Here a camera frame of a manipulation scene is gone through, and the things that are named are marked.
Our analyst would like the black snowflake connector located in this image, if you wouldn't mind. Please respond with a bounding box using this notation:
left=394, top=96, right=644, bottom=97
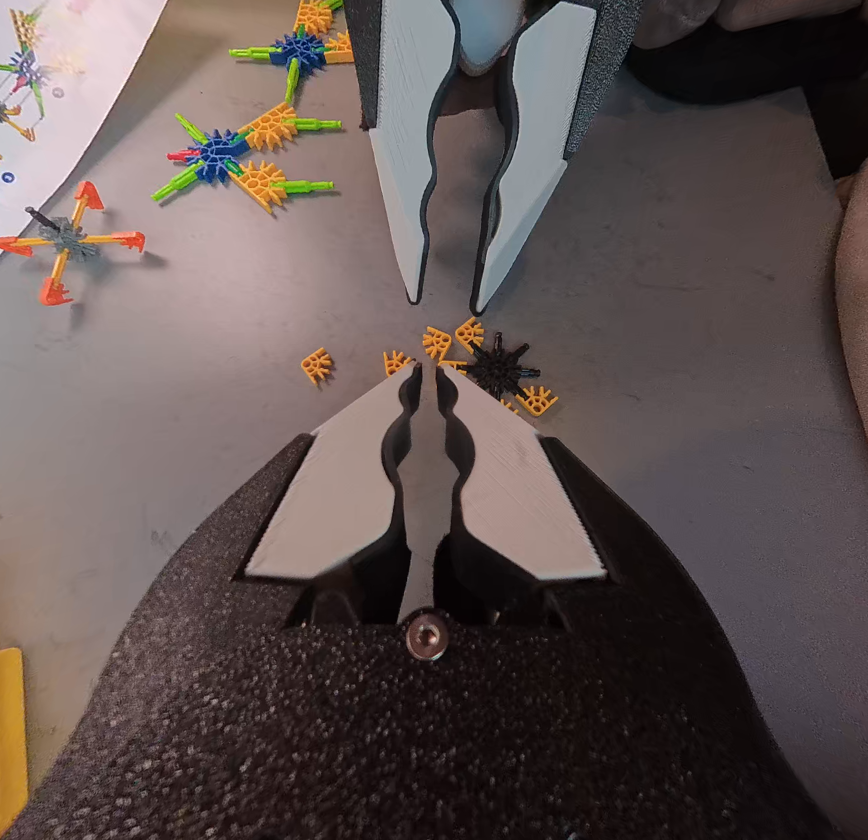
left=468, top=332, right=541, bottom=402

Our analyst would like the orange grey toy assembly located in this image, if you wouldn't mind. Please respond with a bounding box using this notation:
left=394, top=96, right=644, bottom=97
left=0, top=181, right=146, bottom=307

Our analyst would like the white instruction sheet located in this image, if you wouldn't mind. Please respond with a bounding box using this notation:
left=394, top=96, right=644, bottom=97
left=0, top=0, right=179, bottom=241

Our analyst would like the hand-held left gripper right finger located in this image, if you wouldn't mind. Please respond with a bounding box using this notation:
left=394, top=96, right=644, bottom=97
left=434, top=364, right=608, bottom=582

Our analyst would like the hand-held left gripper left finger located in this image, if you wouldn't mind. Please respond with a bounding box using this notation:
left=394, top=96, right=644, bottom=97
left=244, top=362, right=425, bottom=580

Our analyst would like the blue yellow green toy assembly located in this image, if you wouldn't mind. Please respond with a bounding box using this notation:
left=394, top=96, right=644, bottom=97
left=151, top=0, right=355, bottom=214

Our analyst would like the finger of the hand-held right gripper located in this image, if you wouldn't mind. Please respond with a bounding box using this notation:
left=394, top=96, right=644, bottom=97
left=470, top=0, right=599, bottom=315
left=368, top=0, right=462, bottom=307

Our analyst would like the beige sweatshirt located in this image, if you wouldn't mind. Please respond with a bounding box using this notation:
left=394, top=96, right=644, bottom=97
left=834, top=152, right=868, bottom=441

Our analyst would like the yellow plastic bin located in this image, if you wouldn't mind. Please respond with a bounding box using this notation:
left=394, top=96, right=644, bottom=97
left=0, top=647, right=29, bottom=817

